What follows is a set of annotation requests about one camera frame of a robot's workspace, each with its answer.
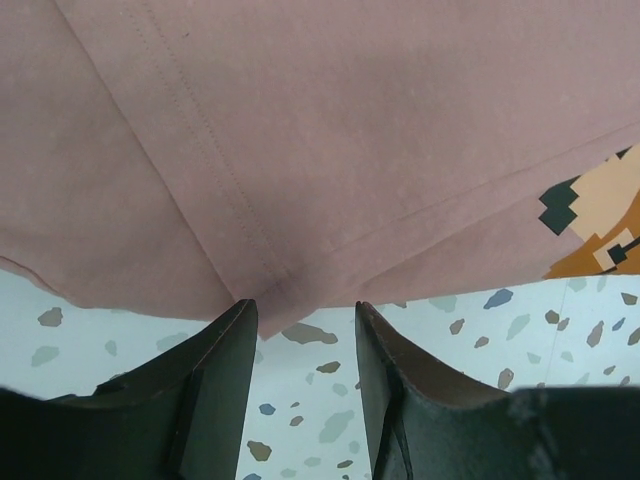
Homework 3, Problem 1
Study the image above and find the pink printed t-shirt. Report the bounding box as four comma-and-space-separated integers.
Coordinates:
1, 1, 639, 337

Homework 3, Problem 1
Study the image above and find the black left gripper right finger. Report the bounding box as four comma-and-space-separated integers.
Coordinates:
355, 303, 639, 480

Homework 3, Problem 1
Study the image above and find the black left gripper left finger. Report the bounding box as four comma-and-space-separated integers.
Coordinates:
1, 300, 258, 480

